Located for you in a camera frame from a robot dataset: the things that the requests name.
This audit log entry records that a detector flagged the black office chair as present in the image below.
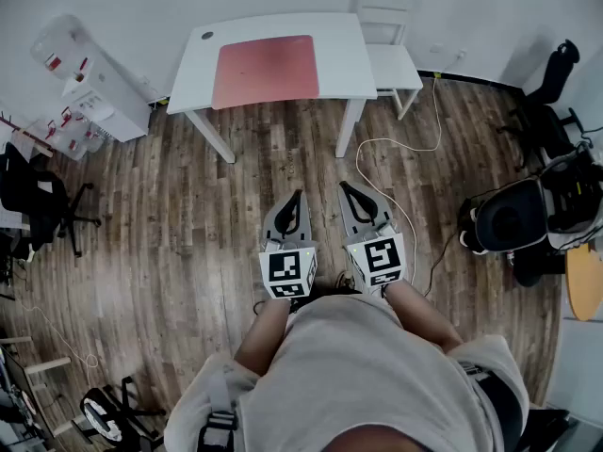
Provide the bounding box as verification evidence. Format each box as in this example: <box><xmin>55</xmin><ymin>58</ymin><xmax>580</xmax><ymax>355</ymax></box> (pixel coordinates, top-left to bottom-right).
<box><xmin>0</xmin><ymin>141</ymin><xmax>103</xmax><ymax>258</ymax></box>
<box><xmin>497</xmin><ymin>39</ymin><xmax>585</xmax><ymax>171</ymax></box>

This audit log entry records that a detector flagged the white chair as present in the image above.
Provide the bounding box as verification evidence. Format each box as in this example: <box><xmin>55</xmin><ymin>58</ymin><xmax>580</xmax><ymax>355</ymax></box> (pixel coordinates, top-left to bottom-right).
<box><xmin>350</xmin><ymin>0</ymin><xmax>424</xmax><ymax>121</ymax></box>

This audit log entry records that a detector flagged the white cluttered workbench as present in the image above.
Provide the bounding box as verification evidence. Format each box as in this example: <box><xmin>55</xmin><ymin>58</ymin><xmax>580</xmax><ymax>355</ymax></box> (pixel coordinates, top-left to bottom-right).
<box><xmin>0</xmin><ymin>346</ymin><xmax>53</xmax><ymax>452</ymax></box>

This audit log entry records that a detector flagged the wooden coat rack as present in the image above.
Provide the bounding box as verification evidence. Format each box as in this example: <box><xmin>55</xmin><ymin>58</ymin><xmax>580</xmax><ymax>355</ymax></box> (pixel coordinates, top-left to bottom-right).
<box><xmin>0</xmin><ymin>113</ymin><xmax>54</xmax><ymax>158</ymax></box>

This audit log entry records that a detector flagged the yellow round table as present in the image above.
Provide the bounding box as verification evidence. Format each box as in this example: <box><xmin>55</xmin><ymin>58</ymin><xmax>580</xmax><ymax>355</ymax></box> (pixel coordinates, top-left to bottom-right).
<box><xmin>564</xmin><ymin>244</ymin><xmax>603</xmax><ymax>323</ymax></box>

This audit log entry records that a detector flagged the white table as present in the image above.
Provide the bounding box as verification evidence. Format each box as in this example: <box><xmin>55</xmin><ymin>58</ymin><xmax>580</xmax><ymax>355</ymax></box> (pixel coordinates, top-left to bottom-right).
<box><xmin>166</xmin><ymin>12</ymin><xmax>378</xmax><ymax>164</ymax></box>

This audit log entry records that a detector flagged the white floor cable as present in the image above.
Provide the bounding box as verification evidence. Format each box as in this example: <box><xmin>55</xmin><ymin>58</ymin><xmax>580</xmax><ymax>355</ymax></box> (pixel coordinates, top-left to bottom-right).
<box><xmin>355</xmin><ymin>75</ymin><xmax>444</xmax><ymax>285</ymax></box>
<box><xmin>13</xmin><ymin>299</ymin><xmax>100</xmax><ymax>371</ymax></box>

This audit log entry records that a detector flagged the person's right shoe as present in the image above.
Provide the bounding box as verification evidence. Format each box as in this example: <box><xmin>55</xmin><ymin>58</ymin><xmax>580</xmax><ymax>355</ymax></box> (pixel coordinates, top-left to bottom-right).
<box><xmin>334</xmin><ymin>270</ymin><xmax>363</xmax><ymax>296</ymax></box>

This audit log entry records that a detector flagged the black stool with white object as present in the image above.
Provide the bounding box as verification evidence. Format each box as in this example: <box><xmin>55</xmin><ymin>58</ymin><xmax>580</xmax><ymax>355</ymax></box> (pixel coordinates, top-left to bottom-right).
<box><xmin>78</xmin><ymin>375</ymin><xmax>167</xmax><ymax>444</ymax></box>

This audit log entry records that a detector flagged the wooden frame stand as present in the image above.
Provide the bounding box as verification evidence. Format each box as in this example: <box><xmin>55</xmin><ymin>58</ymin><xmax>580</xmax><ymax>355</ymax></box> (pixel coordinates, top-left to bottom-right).
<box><xmin>0</xmin><ymin>335</ymin><xmax>72</xmax><ymax>437</ymax></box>

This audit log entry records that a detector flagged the red desk mat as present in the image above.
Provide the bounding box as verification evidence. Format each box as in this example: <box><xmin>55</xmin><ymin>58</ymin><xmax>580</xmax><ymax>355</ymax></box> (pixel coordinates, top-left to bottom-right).
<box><xmin>210</xmin><ymin>34</ymin><xmax>321</xmax><ymax>111</ymax></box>

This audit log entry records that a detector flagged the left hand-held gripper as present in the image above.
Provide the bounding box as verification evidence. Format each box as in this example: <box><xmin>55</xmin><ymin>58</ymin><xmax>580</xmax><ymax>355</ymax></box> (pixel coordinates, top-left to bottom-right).
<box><xmin>257</xmin><ymin>188</ymin><xmax>318</xmax><ymax>301</ymax></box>

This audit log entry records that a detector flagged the grey black harness strap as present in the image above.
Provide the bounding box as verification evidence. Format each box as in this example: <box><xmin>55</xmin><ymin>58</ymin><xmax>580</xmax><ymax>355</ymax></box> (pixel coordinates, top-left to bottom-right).
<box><xmin>459</xmin><ymin>363</ymin><xmax>524</xmax><ymax>452</ymax></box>
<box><xmin>197</xmin><ymin>374</ymin><xmax>239</xmax><ymax>452</ymax></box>

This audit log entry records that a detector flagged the person's left forearm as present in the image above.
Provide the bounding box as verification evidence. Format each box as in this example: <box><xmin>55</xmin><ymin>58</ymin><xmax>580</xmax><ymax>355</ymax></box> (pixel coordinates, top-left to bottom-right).
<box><xmin>234</xmin><ymin>299</ymin><xmax>291</xmax><ymax>379</ymax></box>

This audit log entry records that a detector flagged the person's grey shirt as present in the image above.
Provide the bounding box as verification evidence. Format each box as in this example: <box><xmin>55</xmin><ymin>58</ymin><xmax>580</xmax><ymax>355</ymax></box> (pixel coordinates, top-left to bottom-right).
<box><xmin>163</xmin><ymin>293</ymin><xmax>531</xmax><ymax>452</ymax></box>

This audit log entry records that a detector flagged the person's right forearm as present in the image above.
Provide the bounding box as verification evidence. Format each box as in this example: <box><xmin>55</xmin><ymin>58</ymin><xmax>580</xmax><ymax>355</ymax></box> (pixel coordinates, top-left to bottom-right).
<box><xmin>385</xmin><ymin>280</ymin><xmax>465</xmax><ymax>352</ymax></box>

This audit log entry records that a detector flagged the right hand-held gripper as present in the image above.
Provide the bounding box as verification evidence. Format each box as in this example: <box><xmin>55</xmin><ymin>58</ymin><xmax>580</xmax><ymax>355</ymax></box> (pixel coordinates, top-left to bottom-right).
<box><xmin>336</xmin><ymin>180</ymin><xmax>408</xmax><ymax>299</ymax></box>

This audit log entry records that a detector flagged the white cabinet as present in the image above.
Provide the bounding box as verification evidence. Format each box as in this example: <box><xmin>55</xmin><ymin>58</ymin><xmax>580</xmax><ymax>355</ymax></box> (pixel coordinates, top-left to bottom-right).
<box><xmin>60</xmin><ymin>47</ymin><xmax>151</xmax><ymax>143</ymax></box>

